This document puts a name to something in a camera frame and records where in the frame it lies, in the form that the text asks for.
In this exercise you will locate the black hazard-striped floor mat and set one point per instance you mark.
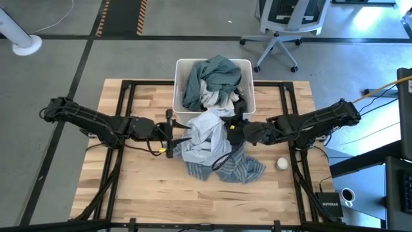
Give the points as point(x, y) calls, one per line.
point(122, 16)

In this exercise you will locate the black keyboard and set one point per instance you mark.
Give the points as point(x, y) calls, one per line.
point(408, 193)

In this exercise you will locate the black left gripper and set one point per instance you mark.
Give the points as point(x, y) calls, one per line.
point(161, 132)

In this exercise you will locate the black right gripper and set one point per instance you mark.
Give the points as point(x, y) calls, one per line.
point(236, 133)

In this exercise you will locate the white office chair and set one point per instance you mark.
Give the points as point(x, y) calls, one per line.
point(289, 16)

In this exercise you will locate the teal patterned shirt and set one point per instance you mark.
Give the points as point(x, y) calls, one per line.
point(219, 74)

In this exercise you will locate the blue striped cloth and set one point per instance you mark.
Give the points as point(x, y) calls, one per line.
point(244, 170)

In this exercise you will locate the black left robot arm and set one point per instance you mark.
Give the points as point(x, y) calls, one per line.
point(83, 117)

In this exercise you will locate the white cloth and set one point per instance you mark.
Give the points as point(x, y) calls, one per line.
point(212, 96)

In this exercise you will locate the black metal table frame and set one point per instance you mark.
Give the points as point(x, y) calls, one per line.
point(148, 83)

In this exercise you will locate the black upright panel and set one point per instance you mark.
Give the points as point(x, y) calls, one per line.
point(405, 122)

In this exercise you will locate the plain black garment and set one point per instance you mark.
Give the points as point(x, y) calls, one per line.
point(239, 104)

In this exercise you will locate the black side desk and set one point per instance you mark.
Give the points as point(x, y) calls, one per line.
point(396, 193)

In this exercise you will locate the black Netgear switch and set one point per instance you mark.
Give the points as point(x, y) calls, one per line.
point(328, 204)

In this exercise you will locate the white coffee mug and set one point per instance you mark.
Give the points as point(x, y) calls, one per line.
point(347, 195)

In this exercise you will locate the white pole stand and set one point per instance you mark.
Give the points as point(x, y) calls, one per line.
point(27, 45)

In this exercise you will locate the white plastic bin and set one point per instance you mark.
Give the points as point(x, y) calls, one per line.
point(180, 96)

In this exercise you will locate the light blue shirt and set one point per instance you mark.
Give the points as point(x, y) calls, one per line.
point(206, 138)

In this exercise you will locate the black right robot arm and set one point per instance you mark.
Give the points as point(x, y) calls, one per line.
point(322, 119)

